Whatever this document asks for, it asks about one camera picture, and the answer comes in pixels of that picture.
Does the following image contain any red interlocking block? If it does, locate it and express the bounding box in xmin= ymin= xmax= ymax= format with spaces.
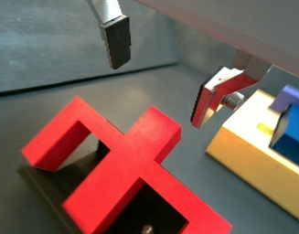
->
xmin=22 ymin=98 xmax=232 ymax=234

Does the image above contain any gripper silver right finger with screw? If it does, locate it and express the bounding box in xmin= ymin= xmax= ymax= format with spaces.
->
xmin=192 ymin=50 xmax=272 ymax=128

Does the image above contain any blue long block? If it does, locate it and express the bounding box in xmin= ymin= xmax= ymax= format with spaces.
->
xmin=269 ymin=104 xmax=299 ymax=166

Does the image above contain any yellow base board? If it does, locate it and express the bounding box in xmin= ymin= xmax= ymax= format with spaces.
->
xmin=208 ymin=90 xmax=299 ymax=220

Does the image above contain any purple cross block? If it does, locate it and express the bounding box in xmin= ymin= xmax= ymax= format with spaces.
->
xmin=269 ymin=85 xmax=299 ymax=113

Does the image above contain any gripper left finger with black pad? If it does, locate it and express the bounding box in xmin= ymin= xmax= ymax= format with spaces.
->
xmin=87 ymin=0 xmax=132 ymax=69

